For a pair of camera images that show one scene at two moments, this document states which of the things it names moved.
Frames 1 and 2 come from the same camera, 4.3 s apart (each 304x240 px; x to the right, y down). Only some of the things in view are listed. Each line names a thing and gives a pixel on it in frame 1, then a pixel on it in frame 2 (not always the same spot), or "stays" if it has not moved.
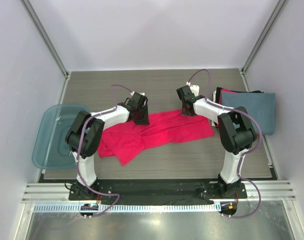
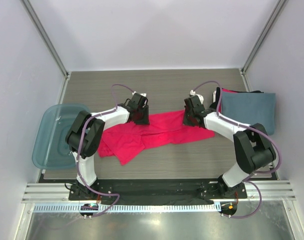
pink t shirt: x=121 y=141 stays
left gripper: x=145 y=120 stays
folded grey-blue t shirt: x=261 y=105 stays
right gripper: x=185 y=113 -> x=186 y=121
